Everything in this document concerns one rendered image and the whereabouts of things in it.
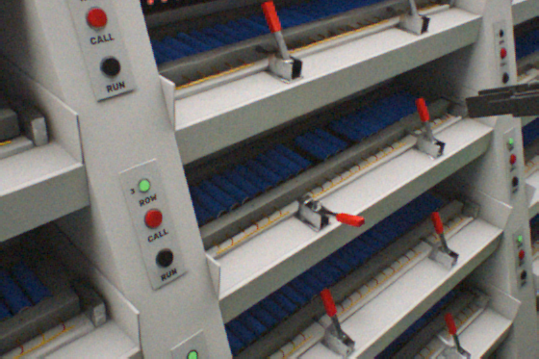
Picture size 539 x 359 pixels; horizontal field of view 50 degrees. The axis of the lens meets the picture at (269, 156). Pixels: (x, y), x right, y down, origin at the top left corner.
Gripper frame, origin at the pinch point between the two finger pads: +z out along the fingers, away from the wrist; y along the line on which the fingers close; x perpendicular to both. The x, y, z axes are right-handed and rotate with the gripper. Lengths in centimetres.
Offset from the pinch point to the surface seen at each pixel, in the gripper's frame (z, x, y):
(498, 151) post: 11.2, -12.5, 16.3
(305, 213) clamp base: 12.9, -4.9, -27.7
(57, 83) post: 8, 19, -54
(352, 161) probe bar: 16.3, -3.0, -13.4
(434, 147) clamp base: 11.0, -5.6, -1.1
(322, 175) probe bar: 16.0, -2.6, -20.2
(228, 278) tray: 12.3, -6.7, -41.7
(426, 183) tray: 12.1, -10.4, -3.6
